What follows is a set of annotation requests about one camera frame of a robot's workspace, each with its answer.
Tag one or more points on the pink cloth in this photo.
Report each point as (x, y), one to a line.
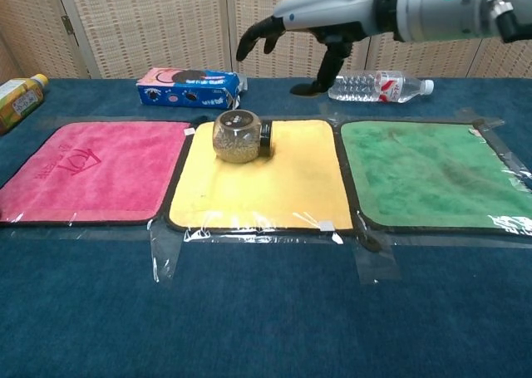
(104, 178)

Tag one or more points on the dark blue felt table cover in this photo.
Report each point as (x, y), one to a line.
(266, 311)

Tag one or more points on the clear plastic water bottle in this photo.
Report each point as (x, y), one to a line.
(370, 87)

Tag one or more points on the clear tape strip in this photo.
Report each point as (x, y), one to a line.
(378, 266)
(166, 253)

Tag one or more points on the clear plastic jar black lid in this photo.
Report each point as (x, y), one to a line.
(237, 141)

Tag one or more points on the green cloth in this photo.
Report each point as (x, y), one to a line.
(424, 178)

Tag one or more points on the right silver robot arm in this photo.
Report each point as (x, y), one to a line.
(436, 12)

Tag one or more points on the woven bamboo folding screen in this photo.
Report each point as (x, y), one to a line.
(145, 25)

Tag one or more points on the yellow tea drink bottle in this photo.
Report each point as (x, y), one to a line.
(18, 104)

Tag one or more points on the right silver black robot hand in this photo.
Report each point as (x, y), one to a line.
(332, 6)

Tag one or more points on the yellow cloth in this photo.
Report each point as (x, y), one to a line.
(266, 191)

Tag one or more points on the blue pink cookie box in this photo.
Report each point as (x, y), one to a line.
(187, 91)

